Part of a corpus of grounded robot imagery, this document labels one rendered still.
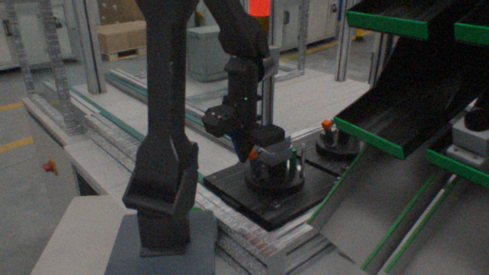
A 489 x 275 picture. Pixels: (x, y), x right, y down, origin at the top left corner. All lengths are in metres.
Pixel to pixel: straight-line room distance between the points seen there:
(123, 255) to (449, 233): 0.48
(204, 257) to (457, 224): 0.38
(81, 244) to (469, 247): 0.75
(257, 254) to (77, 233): 0.45
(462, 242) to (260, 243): 0.33
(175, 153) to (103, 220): 0.54
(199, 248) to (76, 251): 0.43
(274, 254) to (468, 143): 0.37
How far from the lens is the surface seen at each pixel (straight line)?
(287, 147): 0.86
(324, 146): 1.04
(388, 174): 0.72
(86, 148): 1.40
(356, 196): 0.72
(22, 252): 2.48
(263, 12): 0.98
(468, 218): 0.67
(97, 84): 1.75
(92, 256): 0.93
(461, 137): 0.54
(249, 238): 0.75
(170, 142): 0.51
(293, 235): 0.76
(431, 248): 0.67
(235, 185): 0.89
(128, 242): 0.61
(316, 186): 0.90
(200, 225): 0.62
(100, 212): 1.06
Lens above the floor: 1.44
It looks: 26 degrees down
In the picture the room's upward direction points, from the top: straight up
